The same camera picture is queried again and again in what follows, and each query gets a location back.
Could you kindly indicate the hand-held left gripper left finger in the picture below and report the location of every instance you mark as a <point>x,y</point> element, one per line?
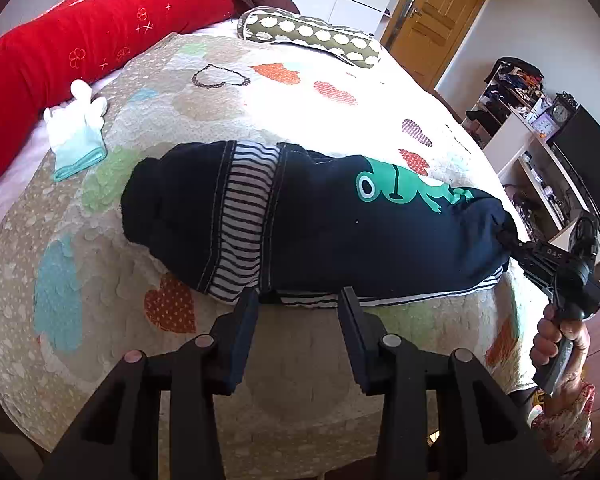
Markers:
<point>244,330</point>

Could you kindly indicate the green patterned bolster pillow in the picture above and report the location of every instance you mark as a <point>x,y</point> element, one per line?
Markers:
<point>310,35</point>

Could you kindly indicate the wooden door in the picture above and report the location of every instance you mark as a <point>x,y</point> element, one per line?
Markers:
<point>442,15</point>

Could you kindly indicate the red bolster pillow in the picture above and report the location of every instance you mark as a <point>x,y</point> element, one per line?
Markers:
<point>55,45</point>

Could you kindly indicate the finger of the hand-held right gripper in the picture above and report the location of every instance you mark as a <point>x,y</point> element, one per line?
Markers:
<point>510,242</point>

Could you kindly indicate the white and teal small garment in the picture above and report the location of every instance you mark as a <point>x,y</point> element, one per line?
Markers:
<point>75,130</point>

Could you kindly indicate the person's right hand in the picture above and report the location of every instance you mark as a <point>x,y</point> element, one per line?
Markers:
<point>547,340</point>

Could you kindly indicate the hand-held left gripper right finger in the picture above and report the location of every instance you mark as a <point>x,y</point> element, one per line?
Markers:
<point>352,332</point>

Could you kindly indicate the patchwork quilted bedspread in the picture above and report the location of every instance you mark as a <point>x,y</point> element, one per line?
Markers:
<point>190,125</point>

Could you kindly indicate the pile of clothes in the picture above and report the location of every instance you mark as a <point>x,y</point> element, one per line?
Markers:
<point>517,85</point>

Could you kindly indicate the person's right forearm floral sleeve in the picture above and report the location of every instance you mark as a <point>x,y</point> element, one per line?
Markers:
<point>567,435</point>

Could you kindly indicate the white shelf unit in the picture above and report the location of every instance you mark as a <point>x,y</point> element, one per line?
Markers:
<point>530,160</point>

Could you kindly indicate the navy pants with frog print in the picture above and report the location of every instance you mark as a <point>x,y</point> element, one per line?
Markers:
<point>300,220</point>

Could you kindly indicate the table clock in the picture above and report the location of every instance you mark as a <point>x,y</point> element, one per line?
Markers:
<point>562,110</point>

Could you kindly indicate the black television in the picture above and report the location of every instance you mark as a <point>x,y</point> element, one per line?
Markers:
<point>587,160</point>

